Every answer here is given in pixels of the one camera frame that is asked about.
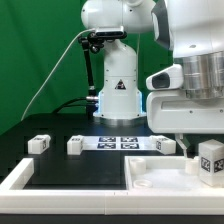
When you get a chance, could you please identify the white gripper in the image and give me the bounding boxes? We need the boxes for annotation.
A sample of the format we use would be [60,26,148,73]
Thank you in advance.
[146,90,224,158]

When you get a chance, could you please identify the white square tabletop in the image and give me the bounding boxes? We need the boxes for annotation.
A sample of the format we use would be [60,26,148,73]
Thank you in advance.
[124,156,224,190]

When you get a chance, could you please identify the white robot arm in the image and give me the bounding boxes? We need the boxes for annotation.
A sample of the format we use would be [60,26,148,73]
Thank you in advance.
[81,0,224,149]

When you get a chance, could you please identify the fiducial marker sheet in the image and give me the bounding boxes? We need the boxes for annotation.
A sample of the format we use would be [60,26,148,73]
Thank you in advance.
[82,136,152,151]

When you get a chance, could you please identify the white U-shaped fence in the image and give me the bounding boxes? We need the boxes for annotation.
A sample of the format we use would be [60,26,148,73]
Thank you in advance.
[0,158,224,215]

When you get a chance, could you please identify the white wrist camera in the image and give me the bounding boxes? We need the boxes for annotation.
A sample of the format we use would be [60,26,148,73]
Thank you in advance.
[146,64,184,91]

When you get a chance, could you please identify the black cables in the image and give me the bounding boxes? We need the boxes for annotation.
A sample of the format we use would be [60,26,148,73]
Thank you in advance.
[53,96,88,115]

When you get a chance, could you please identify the silver base camera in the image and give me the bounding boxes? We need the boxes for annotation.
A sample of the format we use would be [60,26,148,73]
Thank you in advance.
[95,26,127,39]

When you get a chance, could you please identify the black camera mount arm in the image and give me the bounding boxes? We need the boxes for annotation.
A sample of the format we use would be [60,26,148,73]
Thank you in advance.
[78,33,102,117]

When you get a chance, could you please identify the white cable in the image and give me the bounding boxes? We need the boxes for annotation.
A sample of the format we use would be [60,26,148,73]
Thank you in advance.
[20,27,98,122]

